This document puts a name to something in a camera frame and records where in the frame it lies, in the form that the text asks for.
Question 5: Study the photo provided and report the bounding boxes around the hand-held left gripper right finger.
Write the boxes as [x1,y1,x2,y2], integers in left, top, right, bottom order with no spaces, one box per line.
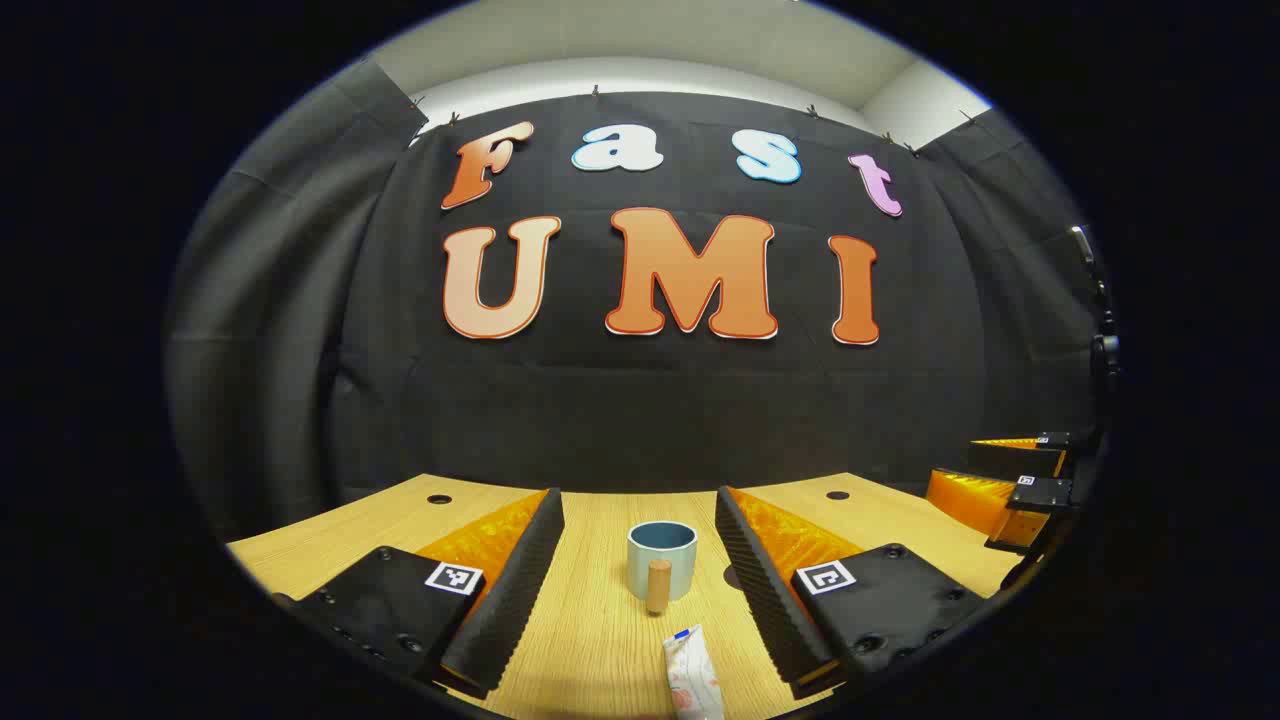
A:
[714,486,1001,701]

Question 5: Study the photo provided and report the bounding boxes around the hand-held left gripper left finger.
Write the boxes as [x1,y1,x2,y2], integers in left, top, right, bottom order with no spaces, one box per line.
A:
[270,487,567,701]

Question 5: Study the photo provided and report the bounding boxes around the light blue cup wooden handle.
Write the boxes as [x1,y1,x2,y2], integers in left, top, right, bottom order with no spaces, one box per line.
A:
[627,521,699,616]

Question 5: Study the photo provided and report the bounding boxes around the white toothpaste tube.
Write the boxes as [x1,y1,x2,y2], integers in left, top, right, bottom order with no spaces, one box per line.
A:
[662,625,726,720]

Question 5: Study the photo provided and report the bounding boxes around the wooden desktop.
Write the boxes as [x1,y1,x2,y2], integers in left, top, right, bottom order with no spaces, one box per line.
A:
[228,472,1021,720]

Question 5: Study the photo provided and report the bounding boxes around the black backdrop cloth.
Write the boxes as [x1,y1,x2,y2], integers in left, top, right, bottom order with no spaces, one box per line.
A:
[165,58,1106,541]

